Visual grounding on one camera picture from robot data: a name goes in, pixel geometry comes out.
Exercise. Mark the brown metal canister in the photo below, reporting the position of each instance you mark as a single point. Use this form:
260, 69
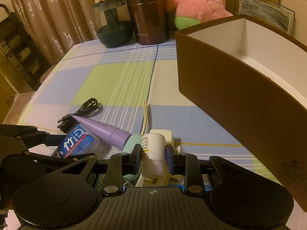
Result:
150, 22

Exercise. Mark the cream hair claw clip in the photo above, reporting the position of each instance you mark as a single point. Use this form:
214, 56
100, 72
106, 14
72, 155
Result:
167, 179

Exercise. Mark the pink starfish plush toy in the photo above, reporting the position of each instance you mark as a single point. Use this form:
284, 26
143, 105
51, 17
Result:
192, 12

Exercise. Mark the blue cream tube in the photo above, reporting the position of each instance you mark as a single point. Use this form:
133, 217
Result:
185, 183

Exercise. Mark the beige patterned curtain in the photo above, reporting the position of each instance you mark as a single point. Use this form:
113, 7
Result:
57, 25

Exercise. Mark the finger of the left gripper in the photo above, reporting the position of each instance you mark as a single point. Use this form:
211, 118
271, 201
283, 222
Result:
42, 138
14, 131

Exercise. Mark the checked blue green tablecloth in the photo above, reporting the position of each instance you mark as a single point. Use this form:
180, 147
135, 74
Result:
122, 79

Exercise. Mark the brown cardboard box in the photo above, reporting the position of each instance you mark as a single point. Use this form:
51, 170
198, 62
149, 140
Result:
251, 78

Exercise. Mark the small white pill bottle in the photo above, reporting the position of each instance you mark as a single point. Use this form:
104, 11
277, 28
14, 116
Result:
153, 155

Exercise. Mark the purple cosmetic tube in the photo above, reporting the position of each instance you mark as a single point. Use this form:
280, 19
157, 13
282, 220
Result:
112, 135

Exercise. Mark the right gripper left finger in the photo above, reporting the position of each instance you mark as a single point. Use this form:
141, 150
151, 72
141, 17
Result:
120, 165

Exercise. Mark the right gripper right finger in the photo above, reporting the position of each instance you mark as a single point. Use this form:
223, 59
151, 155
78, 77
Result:
186, 165

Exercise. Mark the mint handheld fan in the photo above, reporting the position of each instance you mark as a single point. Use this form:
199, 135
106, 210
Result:
130, 180

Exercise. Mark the dark wooden shelf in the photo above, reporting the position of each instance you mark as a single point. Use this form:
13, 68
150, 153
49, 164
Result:
20, 50

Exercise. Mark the framed landscape picture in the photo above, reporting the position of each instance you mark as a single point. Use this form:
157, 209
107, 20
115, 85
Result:
269, 12

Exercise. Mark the dark green glass teapot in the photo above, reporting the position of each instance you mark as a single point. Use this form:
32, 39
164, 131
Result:
113, 23

